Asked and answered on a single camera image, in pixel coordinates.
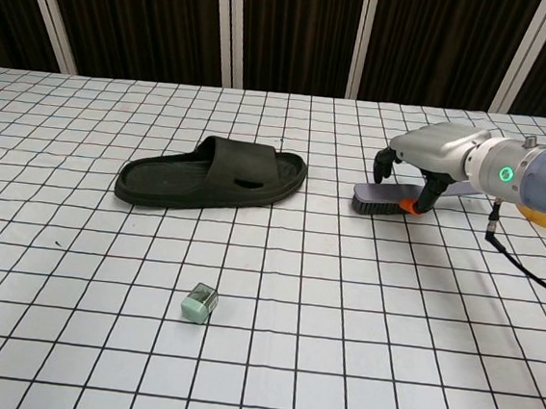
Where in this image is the purple scrub brush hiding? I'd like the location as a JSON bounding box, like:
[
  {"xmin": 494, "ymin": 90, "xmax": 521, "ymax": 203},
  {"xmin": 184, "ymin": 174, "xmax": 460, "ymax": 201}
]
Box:
[{"xmin": 350, "ymin": 170, "xmax": 490, "ymax": 230}]

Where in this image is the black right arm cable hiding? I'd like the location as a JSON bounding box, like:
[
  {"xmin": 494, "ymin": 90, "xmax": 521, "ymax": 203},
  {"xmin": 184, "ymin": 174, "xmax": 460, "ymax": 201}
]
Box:
[{"xmin": 479, "ymin": 196, "xmax": 546, "ymax": 305}]

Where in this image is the small green clip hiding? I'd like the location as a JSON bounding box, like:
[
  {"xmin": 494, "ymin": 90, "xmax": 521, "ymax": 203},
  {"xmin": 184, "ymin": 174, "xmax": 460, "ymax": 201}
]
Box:
[{"xmin": 177, "ymin": 280, "xmax": 221, "ymax": 328}]

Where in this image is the black rubber slipper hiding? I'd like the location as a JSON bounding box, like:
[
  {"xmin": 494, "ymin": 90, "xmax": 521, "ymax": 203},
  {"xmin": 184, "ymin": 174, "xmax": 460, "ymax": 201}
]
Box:
[{"xmin": 112, "ymin": 126, "xmax": 312, "ymax": 224}]

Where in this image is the white black-grid tablecloth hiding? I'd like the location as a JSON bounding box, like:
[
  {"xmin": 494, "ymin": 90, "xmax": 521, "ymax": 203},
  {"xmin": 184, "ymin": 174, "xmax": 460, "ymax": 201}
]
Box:
[{"xmin": 0, "ymin": 63, "xmax": 546, "ymax": 409}]

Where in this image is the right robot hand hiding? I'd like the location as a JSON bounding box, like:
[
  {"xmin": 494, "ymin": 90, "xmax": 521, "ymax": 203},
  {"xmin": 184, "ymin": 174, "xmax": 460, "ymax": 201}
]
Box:
[{"xmin": 368, "ymin": 117, "xmax": 493, "ymax": 224}]

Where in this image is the white screen frame post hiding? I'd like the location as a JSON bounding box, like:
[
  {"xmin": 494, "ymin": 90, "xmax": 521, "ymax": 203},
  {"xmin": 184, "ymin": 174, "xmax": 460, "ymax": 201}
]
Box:
[
  {"xmin": 486, "ymin": 0, "xmax": 546, "ymax": 118},
  {"xmin": 204, "ymin": 0, "xmax": 253, "ymax": 90},
  {"xmin": 342, "ymin": 0, "xmax": 381, "ymax": 102},
  {"xmin": 11, "ymin": 0, "xmax": 85, "ymax": 76}
]

